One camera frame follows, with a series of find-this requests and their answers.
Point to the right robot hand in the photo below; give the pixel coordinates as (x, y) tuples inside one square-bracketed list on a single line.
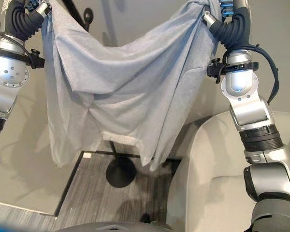
[(233, 33)]

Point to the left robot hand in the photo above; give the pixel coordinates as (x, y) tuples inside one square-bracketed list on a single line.
[(21, 20)]

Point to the light blue garment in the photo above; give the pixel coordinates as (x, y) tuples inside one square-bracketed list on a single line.
[(125, 79)]

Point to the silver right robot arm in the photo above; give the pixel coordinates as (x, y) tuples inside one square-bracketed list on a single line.
[(251, 116)]

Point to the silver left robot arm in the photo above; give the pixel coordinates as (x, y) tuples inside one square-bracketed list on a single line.
[(4, 72)]

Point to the beige sofa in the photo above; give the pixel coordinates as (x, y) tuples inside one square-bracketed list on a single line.
[(207, 169)]

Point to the black clothes rack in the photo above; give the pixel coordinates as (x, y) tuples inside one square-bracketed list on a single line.
[(120, 172)]

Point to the small white block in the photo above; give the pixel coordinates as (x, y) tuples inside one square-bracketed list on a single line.
[(87, 155)]

